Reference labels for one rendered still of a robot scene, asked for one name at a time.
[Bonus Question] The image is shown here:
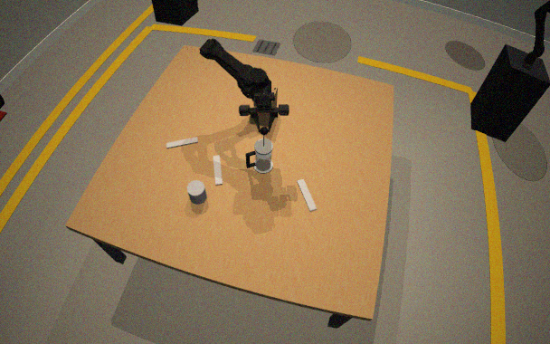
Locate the glass french press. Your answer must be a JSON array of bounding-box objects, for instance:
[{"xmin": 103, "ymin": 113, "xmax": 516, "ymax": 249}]
[{"xmin": 246, "ymin": 127, "xmax": 273, "ymax": 174}]

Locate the white flat bar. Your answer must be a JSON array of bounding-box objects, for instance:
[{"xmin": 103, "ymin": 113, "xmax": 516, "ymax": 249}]
[
  {"xmin": 297, "ymin": 179, "xmax": 317, "ymax": 212},
  {"xmin": 166, "ymin": 137, "xmax": 198, "ymax": 148},
  {"xmin": 213, "ymin": 155, "xmax": 223, "ymax": 186}
]

